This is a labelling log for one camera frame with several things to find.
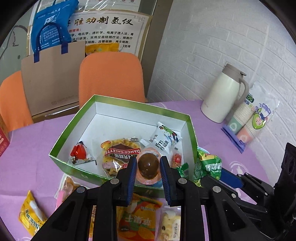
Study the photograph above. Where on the cream thermos jug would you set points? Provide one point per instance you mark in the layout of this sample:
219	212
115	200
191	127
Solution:
219	97

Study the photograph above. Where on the small red clear packet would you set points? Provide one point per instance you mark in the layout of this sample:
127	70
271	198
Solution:
79	153

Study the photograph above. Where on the orange fruit snack packet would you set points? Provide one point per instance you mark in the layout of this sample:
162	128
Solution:
138	220

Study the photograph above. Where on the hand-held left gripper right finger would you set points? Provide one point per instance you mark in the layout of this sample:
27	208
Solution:
166	178

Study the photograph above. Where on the purple printed tablecloth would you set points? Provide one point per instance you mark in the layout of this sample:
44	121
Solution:
27	148

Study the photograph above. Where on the red cracker box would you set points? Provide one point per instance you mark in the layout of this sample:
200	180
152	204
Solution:
3	141

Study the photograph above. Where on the clear curly cookie packet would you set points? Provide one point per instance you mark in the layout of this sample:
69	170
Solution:
120	153

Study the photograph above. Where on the yellow chips packet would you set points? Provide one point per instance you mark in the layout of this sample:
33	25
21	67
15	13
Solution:
30	213

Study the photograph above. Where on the white snack packet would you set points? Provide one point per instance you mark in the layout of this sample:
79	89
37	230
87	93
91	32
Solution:
161	139

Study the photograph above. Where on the blue tote bag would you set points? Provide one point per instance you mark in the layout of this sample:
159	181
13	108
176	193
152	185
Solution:
53	20

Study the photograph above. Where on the yellow packaging bag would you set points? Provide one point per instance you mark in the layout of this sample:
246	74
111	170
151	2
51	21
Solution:
101	48

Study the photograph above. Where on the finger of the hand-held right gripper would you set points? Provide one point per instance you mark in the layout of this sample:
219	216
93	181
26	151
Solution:
240	197
231	178

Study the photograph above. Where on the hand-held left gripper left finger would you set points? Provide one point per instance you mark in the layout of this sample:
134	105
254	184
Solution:
133	176

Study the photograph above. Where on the clear pale snack packet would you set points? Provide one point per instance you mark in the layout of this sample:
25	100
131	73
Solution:
170	222

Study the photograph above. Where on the pack of paper cups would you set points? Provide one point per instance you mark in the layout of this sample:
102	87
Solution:
254	120

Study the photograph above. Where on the text wall poster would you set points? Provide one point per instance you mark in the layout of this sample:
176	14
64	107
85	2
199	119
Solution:
115	30

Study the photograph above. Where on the clear nut packet pink seal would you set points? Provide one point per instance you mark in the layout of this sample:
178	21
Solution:
67	185

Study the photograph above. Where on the brown paper bag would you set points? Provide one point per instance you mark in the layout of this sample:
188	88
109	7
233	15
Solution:
53	81

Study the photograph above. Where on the green cardboard box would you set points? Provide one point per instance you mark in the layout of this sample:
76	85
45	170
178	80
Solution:
115	120

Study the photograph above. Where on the small red candy packet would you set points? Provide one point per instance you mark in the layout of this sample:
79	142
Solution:
177	159

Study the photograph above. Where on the orange chair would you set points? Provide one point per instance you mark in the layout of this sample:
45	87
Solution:
111	74
11	99

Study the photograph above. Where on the braised egg packet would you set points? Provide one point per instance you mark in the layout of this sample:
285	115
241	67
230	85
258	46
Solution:
148	163

